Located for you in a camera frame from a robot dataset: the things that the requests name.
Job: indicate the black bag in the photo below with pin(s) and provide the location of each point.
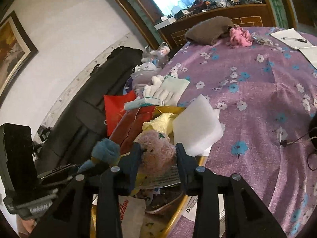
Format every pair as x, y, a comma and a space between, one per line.
82, 122

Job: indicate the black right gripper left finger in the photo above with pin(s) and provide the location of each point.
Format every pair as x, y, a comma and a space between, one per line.
70, 214

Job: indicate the red paper bag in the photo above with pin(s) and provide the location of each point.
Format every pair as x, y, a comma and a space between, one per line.
114, 109

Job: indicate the white pouch red text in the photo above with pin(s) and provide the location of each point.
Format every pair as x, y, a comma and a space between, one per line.
132, 212

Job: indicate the clear plastic bag toy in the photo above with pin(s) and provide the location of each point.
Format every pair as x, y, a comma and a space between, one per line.
158, 57

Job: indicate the pink fuzzy plush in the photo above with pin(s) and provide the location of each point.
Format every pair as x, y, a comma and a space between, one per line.
158, 154

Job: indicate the white medicine packet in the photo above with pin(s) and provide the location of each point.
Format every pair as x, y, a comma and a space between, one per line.
143, 102

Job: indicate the white gloves pile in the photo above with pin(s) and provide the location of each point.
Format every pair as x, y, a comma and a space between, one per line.
168, 90

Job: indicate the large white pouch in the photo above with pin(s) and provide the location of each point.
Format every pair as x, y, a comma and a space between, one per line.
212, 208

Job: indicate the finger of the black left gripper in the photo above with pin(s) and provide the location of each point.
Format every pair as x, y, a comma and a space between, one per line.
59, 173

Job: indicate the clear box of figurines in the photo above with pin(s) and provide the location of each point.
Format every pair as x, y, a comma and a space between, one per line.
160, 199

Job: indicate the white foam pad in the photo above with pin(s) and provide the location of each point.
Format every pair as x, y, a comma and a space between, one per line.
198, 127

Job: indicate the framed wall picture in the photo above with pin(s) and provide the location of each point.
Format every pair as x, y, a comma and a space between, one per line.
17, 50

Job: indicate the black pen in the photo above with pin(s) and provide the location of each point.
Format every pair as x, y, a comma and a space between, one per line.
295, 39

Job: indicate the white paper sheets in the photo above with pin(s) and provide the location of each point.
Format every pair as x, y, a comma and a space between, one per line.
308, 50

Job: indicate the purple floral tablecloth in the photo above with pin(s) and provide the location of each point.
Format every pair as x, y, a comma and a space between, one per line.
267, 98

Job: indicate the pink fluffy cloth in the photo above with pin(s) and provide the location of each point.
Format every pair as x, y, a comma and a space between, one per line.
240, 37

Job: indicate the wooden cabinet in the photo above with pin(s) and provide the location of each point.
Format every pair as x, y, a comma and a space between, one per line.
257, 15

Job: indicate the yellow plush towel toy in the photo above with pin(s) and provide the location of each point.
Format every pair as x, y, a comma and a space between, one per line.
163, 123

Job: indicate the red foil snack pouch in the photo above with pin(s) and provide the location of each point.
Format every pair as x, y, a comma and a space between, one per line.
130, 126

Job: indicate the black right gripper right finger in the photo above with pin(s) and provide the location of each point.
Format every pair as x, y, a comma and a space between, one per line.
245, 213

